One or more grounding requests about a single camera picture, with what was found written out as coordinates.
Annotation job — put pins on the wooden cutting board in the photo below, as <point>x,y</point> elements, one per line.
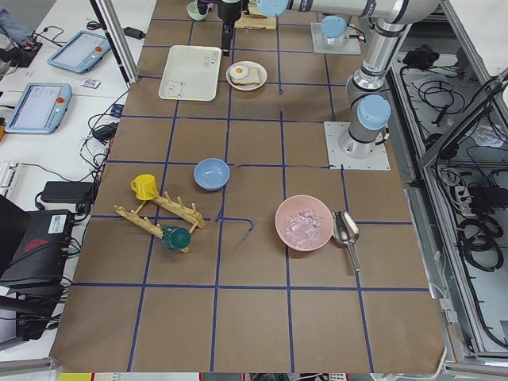
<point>255,21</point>

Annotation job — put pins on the dark green mug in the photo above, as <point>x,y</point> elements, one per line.
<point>175,237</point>

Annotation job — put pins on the green bowl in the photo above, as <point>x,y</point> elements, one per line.
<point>196,12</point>

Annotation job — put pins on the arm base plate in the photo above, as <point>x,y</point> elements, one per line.
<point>346,153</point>
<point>346,44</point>

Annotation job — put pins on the fake fried egg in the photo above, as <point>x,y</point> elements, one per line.
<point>238,72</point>

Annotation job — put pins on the lower teach pendant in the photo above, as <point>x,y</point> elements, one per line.
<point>40,109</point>

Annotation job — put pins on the pink bowl with ice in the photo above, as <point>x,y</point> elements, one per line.
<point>304,223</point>

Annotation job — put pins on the teach pendant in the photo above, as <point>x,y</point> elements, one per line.
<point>40,109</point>
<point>81,52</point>

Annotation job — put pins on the blue bowl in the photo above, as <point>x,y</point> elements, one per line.
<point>211,174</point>

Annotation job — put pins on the aluminium frame post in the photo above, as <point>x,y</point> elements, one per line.
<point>110,24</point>

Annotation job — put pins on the cream bear serving tray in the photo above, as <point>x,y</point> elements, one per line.
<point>191,73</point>

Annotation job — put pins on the yellow mug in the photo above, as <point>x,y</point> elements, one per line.
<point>144,186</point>

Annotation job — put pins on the black computer box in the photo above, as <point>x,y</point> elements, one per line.
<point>33,244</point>

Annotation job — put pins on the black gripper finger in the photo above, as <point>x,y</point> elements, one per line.
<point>226,40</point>

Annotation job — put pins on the metal scoop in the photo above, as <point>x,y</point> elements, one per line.
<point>346,233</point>

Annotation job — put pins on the bottom bread slice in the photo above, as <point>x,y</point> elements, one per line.
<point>253,78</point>

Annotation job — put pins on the white round plate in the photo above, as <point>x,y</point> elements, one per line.
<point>248,64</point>

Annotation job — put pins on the black power adapter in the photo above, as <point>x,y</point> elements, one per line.
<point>67,192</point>

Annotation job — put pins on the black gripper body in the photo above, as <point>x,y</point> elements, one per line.
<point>229,9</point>

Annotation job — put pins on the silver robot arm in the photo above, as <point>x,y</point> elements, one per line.
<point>394,12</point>
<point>370,111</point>

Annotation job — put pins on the upper teach pendant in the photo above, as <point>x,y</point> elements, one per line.
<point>81,52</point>

